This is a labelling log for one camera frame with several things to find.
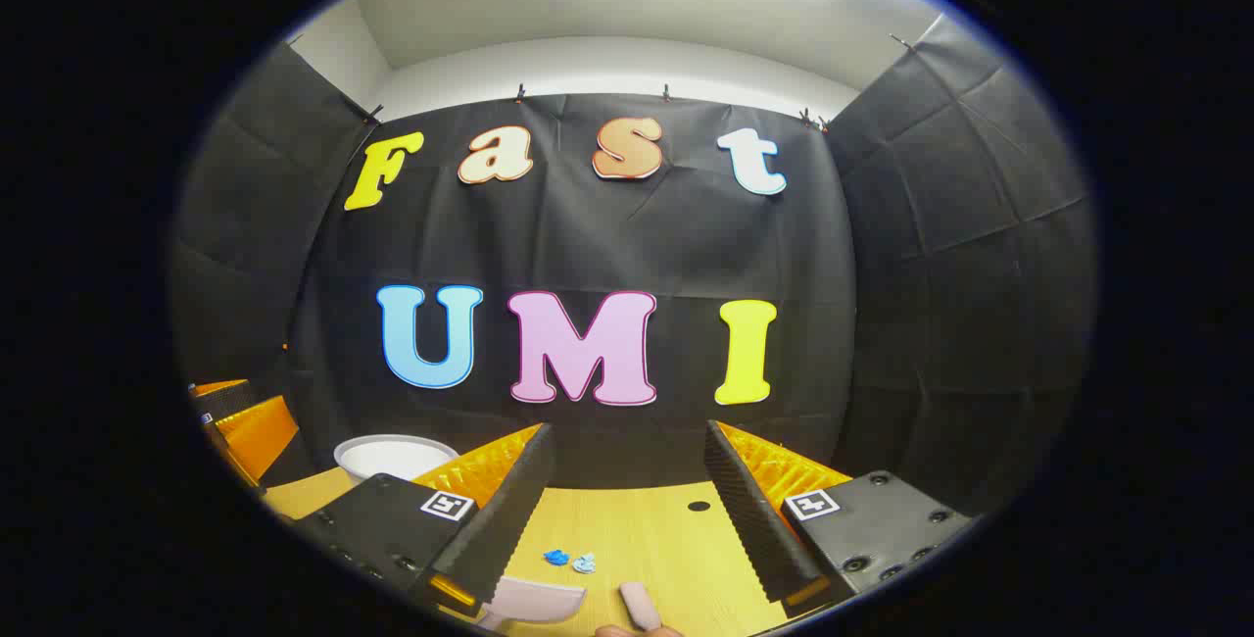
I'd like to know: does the pale purple small broom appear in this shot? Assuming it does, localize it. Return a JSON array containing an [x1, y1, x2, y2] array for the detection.
[[619, 581, 665, 633]]

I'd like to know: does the wooden desktop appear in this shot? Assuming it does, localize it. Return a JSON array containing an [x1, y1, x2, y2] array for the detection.
[[260, 465, 795, 637]]

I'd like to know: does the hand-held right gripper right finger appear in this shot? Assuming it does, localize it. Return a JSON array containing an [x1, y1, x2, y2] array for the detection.
[[703, 419, 973, 620]]

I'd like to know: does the white ribbed garbage bin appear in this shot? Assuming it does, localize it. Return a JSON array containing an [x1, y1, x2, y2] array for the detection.
[[333, 434, 461, 486]]

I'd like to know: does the pale purple dustpan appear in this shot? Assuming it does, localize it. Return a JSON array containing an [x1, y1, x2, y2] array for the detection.
[[477, 575, 589, 633]]

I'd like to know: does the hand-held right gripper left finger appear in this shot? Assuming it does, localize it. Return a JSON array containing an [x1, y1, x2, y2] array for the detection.
[[292, 421, 557, 618]]

